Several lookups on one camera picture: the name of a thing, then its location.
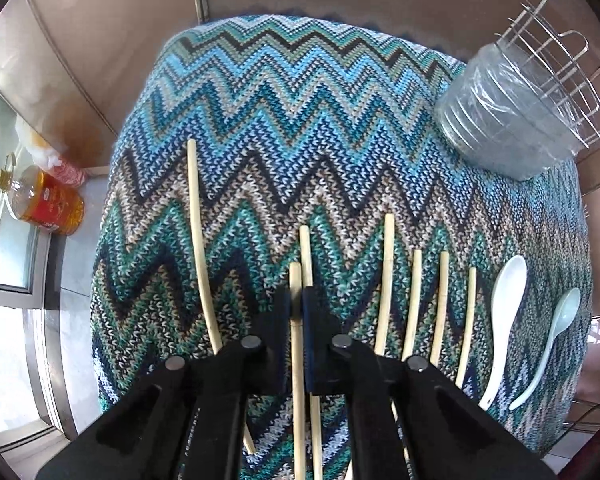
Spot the pale blue ceramic spoon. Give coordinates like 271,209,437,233
508,287,582,411

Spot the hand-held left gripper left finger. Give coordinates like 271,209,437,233
36,287,293,480

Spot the zigzag knit cloth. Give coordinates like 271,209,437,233
87,12,593,480

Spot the cooking oil bottle with handle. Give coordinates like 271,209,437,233
0,155,86,236

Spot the clear utensil holder with rack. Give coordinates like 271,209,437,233
434,0,600,182

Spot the set of bamboo chopsticks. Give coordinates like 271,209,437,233
186,139,478,480

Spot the white ceramic spoon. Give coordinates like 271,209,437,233
478,255,528,409

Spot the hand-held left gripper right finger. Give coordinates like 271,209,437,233
302,286,556,480

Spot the red and white plastic bag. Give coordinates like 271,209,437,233
15,115,88,186

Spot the slender cream chopstick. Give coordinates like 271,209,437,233
288,261,307,480

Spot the sliding glass door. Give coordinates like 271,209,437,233
0,75,81,456

